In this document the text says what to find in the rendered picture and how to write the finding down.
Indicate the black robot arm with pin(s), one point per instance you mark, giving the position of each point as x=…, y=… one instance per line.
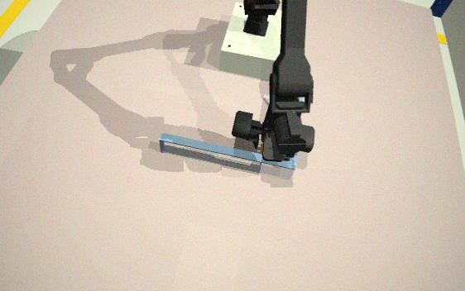
x=291, y=77

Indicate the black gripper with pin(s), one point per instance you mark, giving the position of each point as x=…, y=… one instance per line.
x=246, y=128

